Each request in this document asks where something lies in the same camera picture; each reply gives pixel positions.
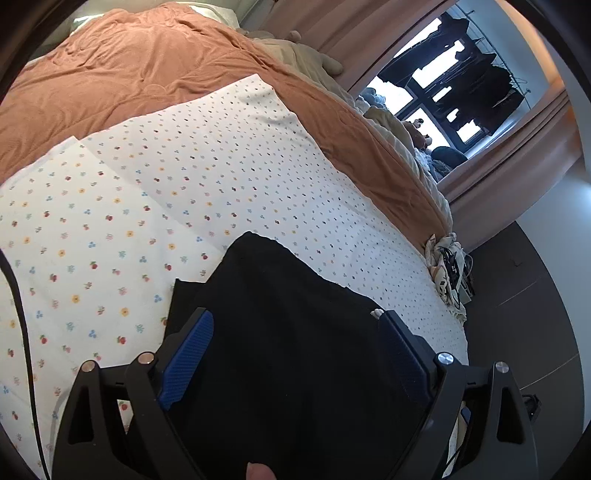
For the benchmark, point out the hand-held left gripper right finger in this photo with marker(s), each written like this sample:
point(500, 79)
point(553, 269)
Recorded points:
point(408, 360)

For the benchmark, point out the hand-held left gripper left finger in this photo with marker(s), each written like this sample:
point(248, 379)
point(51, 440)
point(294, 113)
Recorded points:
point(189, 355)

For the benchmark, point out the black long-sleeve button shirt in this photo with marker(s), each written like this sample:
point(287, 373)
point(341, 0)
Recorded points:
point(295, 350)

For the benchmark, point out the person's left hand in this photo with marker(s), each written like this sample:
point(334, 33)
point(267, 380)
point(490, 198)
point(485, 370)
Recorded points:
point(261, 473)

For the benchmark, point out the patterned cloth bag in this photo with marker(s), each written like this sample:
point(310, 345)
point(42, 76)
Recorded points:
point(443, 277)

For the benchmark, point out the white floral bed sheet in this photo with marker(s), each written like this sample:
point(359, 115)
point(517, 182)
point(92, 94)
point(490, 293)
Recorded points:
point(138, 194)

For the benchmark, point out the dark round cushion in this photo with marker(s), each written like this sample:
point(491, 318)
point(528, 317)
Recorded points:
point(448, 159)

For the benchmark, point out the beige duvet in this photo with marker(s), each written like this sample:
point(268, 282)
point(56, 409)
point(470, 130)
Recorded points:
point(397, 134)

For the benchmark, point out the brown plush toy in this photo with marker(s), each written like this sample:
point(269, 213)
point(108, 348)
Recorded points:
point(415, 131)

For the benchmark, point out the pale blue white bedding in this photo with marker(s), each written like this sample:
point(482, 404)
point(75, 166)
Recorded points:
point(371, 99)

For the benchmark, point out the dark hanging garment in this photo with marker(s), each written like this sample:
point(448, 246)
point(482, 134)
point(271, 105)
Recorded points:
point(461, 78)
point(485, 99)
point(505, 101)

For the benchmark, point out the orange blanket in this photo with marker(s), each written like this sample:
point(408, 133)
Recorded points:
point(138, 64)

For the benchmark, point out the long black hanging coat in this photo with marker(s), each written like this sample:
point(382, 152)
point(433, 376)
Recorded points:
point(429, 39)

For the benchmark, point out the beige plush toy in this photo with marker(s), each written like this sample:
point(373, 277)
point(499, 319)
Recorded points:
point(300, 50)

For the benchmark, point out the window with dark frame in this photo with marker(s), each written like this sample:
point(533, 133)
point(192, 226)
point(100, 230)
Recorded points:
point(422, 113)

